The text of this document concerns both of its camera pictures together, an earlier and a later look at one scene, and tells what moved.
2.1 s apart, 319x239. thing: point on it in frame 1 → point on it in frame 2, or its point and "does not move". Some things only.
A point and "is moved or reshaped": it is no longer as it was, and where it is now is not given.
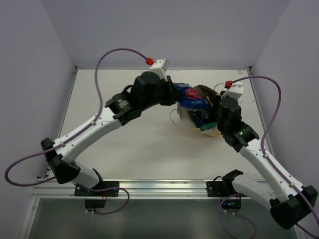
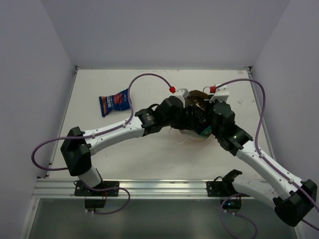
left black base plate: (80, 191) does not move
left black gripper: (170, 90) → (186, 119)
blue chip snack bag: (188, 96) is moved or reshaped
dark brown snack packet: (210, 95) → (199, 111)
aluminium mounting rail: (136, 188) does not move
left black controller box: (95, 203) does not move
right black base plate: (222, 188) does not move
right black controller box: (232, 204) does not move
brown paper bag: (187, 120) is moved or reshaped
